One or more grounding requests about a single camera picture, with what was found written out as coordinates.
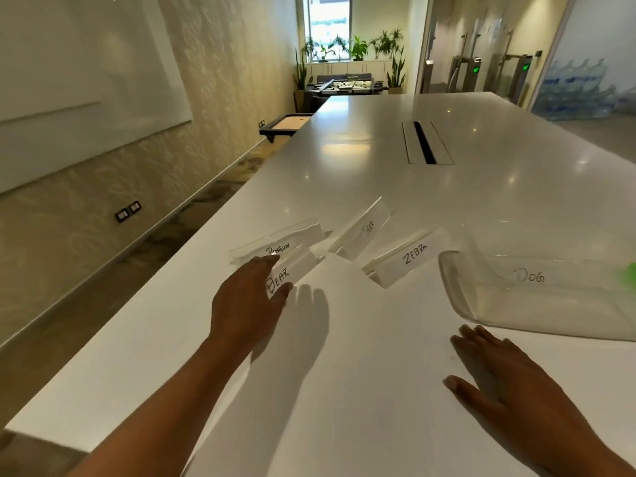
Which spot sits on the bright window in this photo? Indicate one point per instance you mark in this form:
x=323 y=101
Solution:
x=328 y=17

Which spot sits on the black side table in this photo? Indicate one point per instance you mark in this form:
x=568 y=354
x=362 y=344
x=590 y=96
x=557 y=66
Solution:
x=288 y=124

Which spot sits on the stack of water jugs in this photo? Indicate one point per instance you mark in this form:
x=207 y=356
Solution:
x=571 y=91

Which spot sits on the person's left hand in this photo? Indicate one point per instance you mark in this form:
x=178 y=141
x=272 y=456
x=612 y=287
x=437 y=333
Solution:
x=243 y=307

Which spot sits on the white wall board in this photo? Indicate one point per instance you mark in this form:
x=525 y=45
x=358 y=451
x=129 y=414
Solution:
x=74 y=69

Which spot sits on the metal turnstile gate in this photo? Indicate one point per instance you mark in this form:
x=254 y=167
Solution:
x=467 y=69
x=517 y=79

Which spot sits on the white low cabinet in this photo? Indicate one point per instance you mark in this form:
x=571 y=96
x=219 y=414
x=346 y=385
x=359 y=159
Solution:
x=348 y=67

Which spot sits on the person's right hand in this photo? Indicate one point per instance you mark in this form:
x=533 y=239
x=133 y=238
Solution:
x=521 y=392

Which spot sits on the green plastic lid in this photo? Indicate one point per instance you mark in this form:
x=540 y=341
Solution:
x=628 y=275

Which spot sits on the person's left forearm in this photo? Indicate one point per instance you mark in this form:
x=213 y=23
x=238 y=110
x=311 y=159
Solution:
x=169 y=417

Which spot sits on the small green potted plant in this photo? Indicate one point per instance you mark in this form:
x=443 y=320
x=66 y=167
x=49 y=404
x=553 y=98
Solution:
x=387 y=44
x=310 y=49
x=359 y=48
x=330 y=50

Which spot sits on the foosball table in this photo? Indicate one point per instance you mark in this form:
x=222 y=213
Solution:
x=348 y=86

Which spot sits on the tall snake plant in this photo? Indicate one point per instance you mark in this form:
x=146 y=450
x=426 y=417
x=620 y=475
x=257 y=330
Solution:
x=300 y=79
x=396 y=74

